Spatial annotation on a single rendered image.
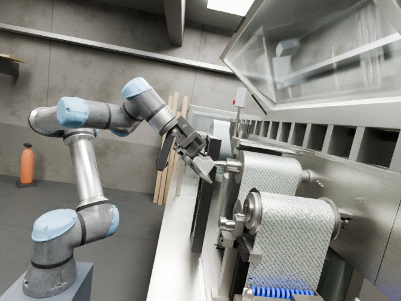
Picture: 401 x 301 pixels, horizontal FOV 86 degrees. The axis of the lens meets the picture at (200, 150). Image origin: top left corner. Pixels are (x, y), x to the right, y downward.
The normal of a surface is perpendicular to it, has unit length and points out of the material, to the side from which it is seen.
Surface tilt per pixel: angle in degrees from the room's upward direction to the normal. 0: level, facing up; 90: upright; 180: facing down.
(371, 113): 90
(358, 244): 90
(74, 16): 90
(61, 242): 90
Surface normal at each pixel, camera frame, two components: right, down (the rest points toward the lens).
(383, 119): -0.98, -0.15
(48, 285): 0.43, -0.11
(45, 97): 0.08, 0.16
